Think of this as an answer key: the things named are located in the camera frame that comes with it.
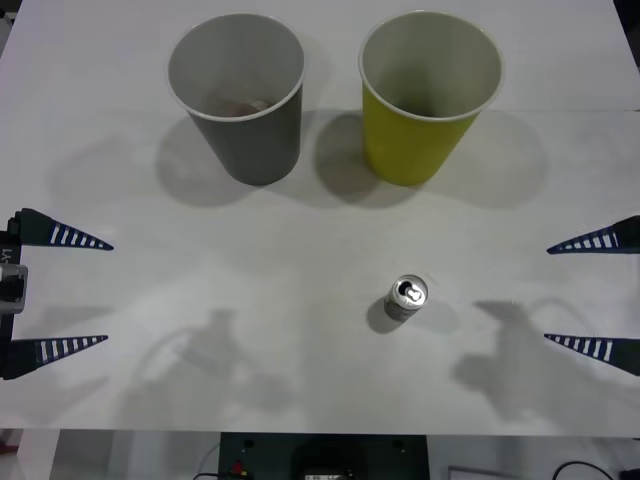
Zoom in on black cable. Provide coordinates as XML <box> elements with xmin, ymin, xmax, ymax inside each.
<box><xmin>553</xmin><ymin>461</ymin><xmax>624</xmax><ymax>480</ymax></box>

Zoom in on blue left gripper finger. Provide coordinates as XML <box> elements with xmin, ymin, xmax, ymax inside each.
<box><xmin>2</xmin><ymin>334</ymin><xmax>110</xmax><ymax>381</ymax></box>
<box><xmin>14</xmin><ymin>207</ymin><xmax>115</xmax><ymax>251</ymax></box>

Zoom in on silver drink can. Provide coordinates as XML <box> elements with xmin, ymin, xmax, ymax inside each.
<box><xmin>383</xmin><ymin>273</ymin><xmax>430</xmax><ymax>321</ymax></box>

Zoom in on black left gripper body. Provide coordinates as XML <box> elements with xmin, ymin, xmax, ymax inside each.
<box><xmin>0</xmin><ymin>230</ymin><xmax>21</xmax><ymax>351</ymax></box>

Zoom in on yellow-green plastic waste bin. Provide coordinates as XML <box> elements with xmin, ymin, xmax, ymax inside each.
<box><xmin>358</xmin><ymin>11</ymin><xmax>504</xmax><ymax>188</ymax></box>

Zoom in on grey plastic waste bin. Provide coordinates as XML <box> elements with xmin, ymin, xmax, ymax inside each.
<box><xmin>166</xmin><ymin>13</ymin><xmax>307</xmax><ymax>187</ymax></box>

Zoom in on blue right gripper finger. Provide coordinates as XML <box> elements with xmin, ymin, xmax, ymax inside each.
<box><xmin>546</xmin><ymin>214</ymin><xmax>640</xmax><ymax>254</ymax></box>
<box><xmin>543</xmin><ymin>333</ymin><xmax>640</xmax><ymax>377</ymax></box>

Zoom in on black robot torso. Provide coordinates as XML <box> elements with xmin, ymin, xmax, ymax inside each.
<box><xmin>218</xmin><ymin>433</ymin><xmax>429</xmax><ymax>480</ymax></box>

